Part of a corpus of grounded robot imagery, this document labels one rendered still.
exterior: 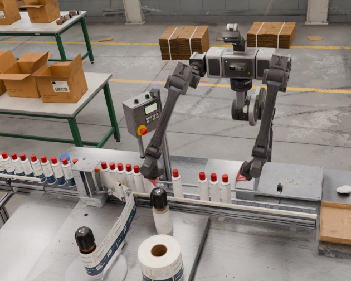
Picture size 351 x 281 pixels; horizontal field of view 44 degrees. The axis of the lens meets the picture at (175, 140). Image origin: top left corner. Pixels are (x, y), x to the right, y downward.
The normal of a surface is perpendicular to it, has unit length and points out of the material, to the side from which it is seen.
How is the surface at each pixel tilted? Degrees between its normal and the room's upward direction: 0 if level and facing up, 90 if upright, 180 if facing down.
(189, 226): 0
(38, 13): 89
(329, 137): 0
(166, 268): 90
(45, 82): 91
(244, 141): 0
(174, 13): 90
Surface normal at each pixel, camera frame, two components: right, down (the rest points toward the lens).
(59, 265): -0.11, -0.83
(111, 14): -0.32, 0.56
